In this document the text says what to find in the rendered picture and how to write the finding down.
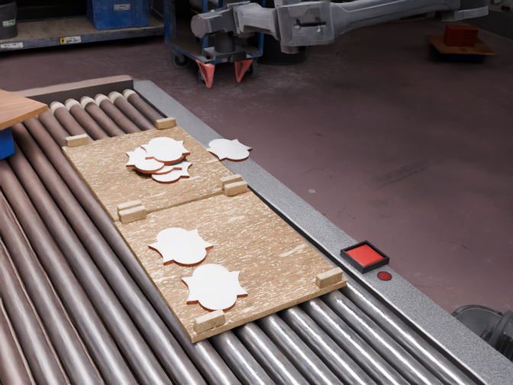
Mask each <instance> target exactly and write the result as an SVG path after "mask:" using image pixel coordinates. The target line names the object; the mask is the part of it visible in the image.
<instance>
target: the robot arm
mask: <svg viewBox="0 0 513 385"><path fill-rule="evenodd" d="M274 4H275V8H262V7H261V5H259V4H258V3H250V1H246V2H235V3H231V4H228V6H227V7H223V8H217V9H214V10H210V12H206V13H203V14H199V15H194V16H193V17H192V20H191V28H192V32H193V33H194V35H195V36H196V37H200V38H201V37H207V36H210V35H213V34H214V35H215V46H214V47H209V48H204V49H203V56H200V57H196V62H197V64H198V66H199V68H200V70H201V71H202V74H203V76H204V78H205V83H206V86H207V87H208V88H211V82H212V78H213V74H214V70H215V66H214V65H212V64H210V60H209V59H212V60H217V59H222V58H227V61H229V62H231V63H233V62H234V64H235V72H236V77H237V81H238V82H239V83H240V81H241V80H242V78H243V76H244V74H245V72H246V71H247V69H248V67H249V65H250V64H251V63H252V56H250V55H248V54H247V51H246V50H245V49H243V48H241V47H239V46H237V45H236V36H238V37H239V38H245V37H253V36H255V31H256V32H260V33H264V34H271V35H273V36H274V38H275V39H277V40H279V41H280V47H281V52H284V53H292V54H294V53H301V52H305V51H306V50H307V45H323V44H331V43H334V37H338V36H339V35H341V34H343V33H345V32H347V31H350V30H353V29H355V28H360V27H364V26H367V25H371V24H378V23H381V22H385V21H391V20H395V19H398V18H404V17H408V16H412V15H418V14H422V13H425V12H429V11H441V21H458V20H462V19H467V18H477V17H481V16H484V15H487V14H488V10H492V11H498V12H502V13H506V14H511V13H513V0H357V1H354V2H347V3H333V2H330V1H322V2H301V0H274ZM240 62H242V63H243V67H242V70H241V71H240ZM206 70H207V72H206ZM207 74H208V75H207Z"/></svg>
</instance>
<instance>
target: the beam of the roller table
mask: <svg viewBox="0 0 513 385"><path fill-rule="evenodd" d="M134 92H136V93H137V94H138V95H139V97H140V98H141V99H142V100H144V101H145V102H146V103H147V104H148V105H149V106H150V107H151V108H153V109H154V110H155V111H156V112H157V113H159V114H160V115H161V116H162V117H163V118H171V117H174V118H175V119H176V125H178V126H179V127H181V128H182V129H183V130H184V131H185V132H186V133H188V134H189V135H190V136H191V137H192V138H194V139H195V140H196V141H197V142H198V143H199V144H200V145H202V146H203V148H204V149H209V143H210V142H211V141H213V140H217V139H224V138H223V137H222V136H221V135H220V134H218V133H217V132H216V131H214V130H213V129H212V128H210V127H209V126H208V125H206V123H204V122H203V121H202V120H200V119H199V118H197V117H196V116H195V115H193V114H192V113H191V112H190V111H189V110H188V109H186V108H185V107H183V106H182V105H181V104H179V103H178V102H177V101H176V100H175V99H173V98H172V97H171V96H169V95H168V94H167V93H165V92H164V91H163V90H162V89H161V88H159V87H158V86H156V85H155V84H154V83H153V82H151V81H150V80H144V81H140V82H134ZM221 163H222V164H223V165H225V166H226V167H227V168H228V169H229V170H230V171H231V172H232V173H233V174H234V175H235V174H240V175H241V176H242V181H243V180H244V181H245V182H246V183H247V188H248V189H249V190H250V191H251V192H253V193H254V194H255V195H256V196H257V197H258V198H259V199H260V200H261V201H263V202H264V203H265V204H266V205H267V206H268V207H269V208H270V209H272V210H273V211H274V212H275V213H276V214H277V215H278V216H279V217H280V218H282V219H283V220H284V221H285V222H287V223H288V224H289V225H290V226H291V227H293V228H294V229H295V230H296V231H297V232H298V233H299V234H300V235H302V236H303V237H304V238H305V239H306V240H308V241H309V242H310V243H311V244H313V245H314V246H315V247H316V248H317V249H318V250H319V251H320V252H321V253H323V254H324V255H325V256H326V257H328V258H329V259H330V260H331V261H333V262H334V263H335V264H336V265H337V266H338V267H339V268H340V269H342V270H343V271H344V272H345V273H346V274H348V275H349V276H350V277H351V278H352V279H354V280H355V281H356V282H357V283H358V284H359V285H361V287H363V288H364V289H365V290H366V291H367V292H369V293H370V294H371V295H372V296H374V297H375V298H376V299H377V300H378V301H380V302H381V303H382V304H383V305H384V306H385V307H386V308H387V309H389V310H390V311H391V312H392V313H393V314H395V315H396V316H397V317H398V318H400V319H401V320H402V321H403V322H404V323H405V324H406V325H407V326H408V327H410V328H411V329H412V330H413V331H414V332H416V333H417V334H418V335H420V336H421V337H422V338H423V339H424V340H425V341H426V342H427V343H428V344H429V345H431V346H432V347H433V348H435V349H436V350H437V351H438V352H439V353H441V354H442V355H443V356H444V357H445V358H446V359H447V360H448V361H449V362H451V363H452V364H453V365H454V366H456V367H457V368H458V369H459V370H461V371H462V372H463V373H464V374H465V375H466V376H468V378H469V379H471V380H472V381H473V382H474V383H476V384H477V385H513V363H512V362H511V361H510V360H509V359H507V358H506V357H505V356H503V355H502V354H500V353H499V352H498V351H497V350H495V349H494V348H493V347H492V346H491V345H489V344H488V343H486V342H485V341H484V340H482V339H481V338H480V337H479V336H478V335H476V334H475V333H474V332H472V331H471V330H470V329H468V328H467V327H466V326H465V325H464V324H462V323H461V322H460V321H458V320H457V319H455V318H454V317H453V316H452V315H451V314H450V313H448V312H447V311H446V310H444V309H443V308H441V307H440V306H439V305H438V304H436V303H435V302H434V301H433V300H432V299H430V298H429V297H427V296H426V295H425V294H423V293H422V292H421V291H420V290H419V289H417V288H416V287H415V286H413V285H412V284H411V283H409V282H408V281H407V280H406V279H405V278H403V277H402V276H400V275H399V274H398V273H396V272H395V271H394V270H393V269H392V268H391V267H389V266H388V265H385V266H382V267H379V268H377V269H375V270H372V271H370V272H368V273H365V274H361V273H360V272H359V271H358V270H357V269H355V268H354V267H353V266H352V265H350V264H349V263H348V262H347V261H345V260H344V259H343V258H342V257H341V256H340V250H341V249H344V248H347V247H349V246H352V245H354V244H358V242H357V241H355V240H354V239H353V238H351V237H350V236H349V235H348V234H347V233H345V232H344V231H343V230H341V229H340V228H338V227H337V226H336V225H335V224H334V223H333V222H331V221H330V220H329V219H327V218H326V217H324V216H323V215H322V214H321V213H320V212H318V211H317V210H316V209H314V208H313V207H312V206H310V205H309V204H308V203H307V202H306V201H304V200H303V199H302V198H300V197H299V196H297V195H296V194H295V193H294V192H293V191H291V190H290V189H289V188H288V187H286V186H285V185H284V184H282V183H281V182H280V181H278V180H277V179H276V178H275V177H274V176H272V175H271V174H270V173H268V172H267V171H265V170H264V169H263V168H262V167H261V166H259V165H258V164H257V163H255V162H254V161H253V160H251V159H250V158H249V157H248V159H247V160H245V161H241V162H232V161H229V160H224V161H221ZM380 271H385V272H388V273H390V274H391V275H392V279H391V280H389V281H384V280H380V279H379V278H378V277H377V273H378V272H380Z"/></svg>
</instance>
